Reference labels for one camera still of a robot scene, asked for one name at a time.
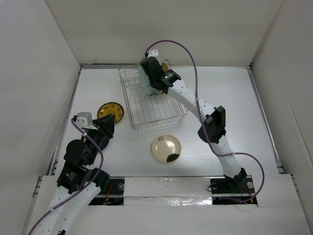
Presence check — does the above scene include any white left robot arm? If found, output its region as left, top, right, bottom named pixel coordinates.
left=28, top=112, right=115, bottom=235

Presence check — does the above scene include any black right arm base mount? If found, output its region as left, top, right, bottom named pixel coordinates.
left=207, top=177, right=257, bottom=205

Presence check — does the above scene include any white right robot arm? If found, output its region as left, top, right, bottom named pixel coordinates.
left=139, top=57, right=247, bottom=195

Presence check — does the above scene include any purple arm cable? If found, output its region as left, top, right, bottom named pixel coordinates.
left=26, top=117, right=104, bottom=235
left=144, top=40, right=266, bottom=204

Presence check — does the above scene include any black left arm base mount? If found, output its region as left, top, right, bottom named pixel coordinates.
left=89, top=178, right=125, bottom=206

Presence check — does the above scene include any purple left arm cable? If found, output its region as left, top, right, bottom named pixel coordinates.
left=26, top=117, right=104, bottom=235

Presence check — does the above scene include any light green rectangular dish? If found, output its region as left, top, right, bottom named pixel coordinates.
left=137, top=63, right=161, bottom=96

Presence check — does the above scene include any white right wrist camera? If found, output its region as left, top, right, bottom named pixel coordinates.
left=145, top=49, right=159, bottom=59

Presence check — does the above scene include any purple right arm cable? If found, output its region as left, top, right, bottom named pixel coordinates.
left=144, top=40, right=266, bottom=204

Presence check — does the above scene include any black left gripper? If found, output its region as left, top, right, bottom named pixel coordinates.
left=85, top=114, right=115, bottom=164

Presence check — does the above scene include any metal wire dish rack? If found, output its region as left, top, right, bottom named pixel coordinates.
left=118, top=65, right=188, bottom=131

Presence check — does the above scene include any yellow woven pattern plate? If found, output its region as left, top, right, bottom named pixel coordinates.
left=161, top=63, right=169, bottom=72

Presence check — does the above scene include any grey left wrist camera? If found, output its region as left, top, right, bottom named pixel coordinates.
left=73, top=112, right=93, bottom=129

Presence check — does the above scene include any yellow brown patterned plate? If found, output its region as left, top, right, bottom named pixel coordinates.
left=97, top=102, right=124, bottom=124

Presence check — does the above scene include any cream plate brown smear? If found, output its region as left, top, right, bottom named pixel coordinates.
left=151, top=135, right=182, bottom=165

